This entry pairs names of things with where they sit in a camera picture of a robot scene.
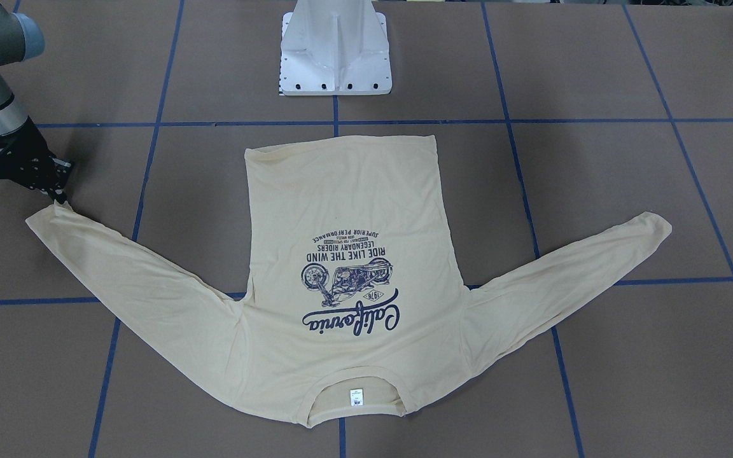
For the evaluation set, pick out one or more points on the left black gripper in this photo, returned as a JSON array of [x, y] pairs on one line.
[[25, 152]]

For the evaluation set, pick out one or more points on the cream long-sleeve printed shirt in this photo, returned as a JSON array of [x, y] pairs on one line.
[[355, 304]]

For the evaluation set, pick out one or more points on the brown paper table cover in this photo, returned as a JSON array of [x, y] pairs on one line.
[[553, 122]]

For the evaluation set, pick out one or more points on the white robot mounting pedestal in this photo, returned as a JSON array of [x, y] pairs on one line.
[[334, 48]]

